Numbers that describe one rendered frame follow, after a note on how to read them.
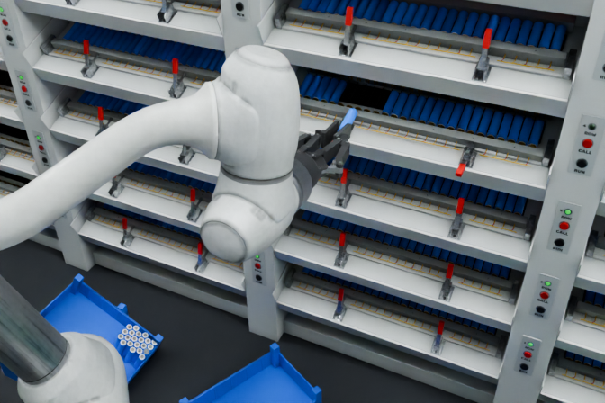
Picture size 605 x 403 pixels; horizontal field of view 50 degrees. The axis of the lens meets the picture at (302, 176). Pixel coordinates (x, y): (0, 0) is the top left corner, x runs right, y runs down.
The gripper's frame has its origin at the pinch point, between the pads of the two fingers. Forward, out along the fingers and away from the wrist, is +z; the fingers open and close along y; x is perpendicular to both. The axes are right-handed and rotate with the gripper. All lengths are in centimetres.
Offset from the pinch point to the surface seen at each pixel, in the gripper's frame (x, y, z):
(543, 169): 6.4, -36.4, 19.3
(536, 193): 10.6, -36.2, 16.7
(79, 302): 71, 76, 7
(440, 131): 3.3, -15.4, 20.1
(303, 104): 3.6, 15.4, 20.1
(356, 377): 81, -2, 25
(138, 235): 61, 72, 30
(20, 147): 40, 113, 28
